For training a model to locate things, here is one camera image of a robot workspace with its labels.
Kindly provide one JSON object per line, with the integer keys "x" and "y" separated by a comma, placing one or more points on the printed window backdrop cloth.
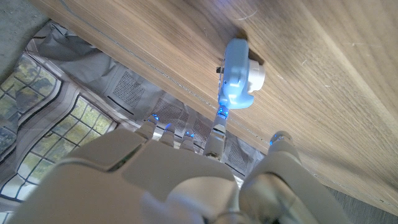
{"x": 77, "y": 77}

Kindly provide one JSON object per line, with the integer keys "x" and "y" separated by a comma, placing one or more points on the light blue toy camera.
{"x": 237, "y": 77}

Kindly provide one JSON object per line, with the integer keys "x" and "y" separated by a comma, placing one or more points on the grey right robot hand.
{"x": 155, "y": 180}

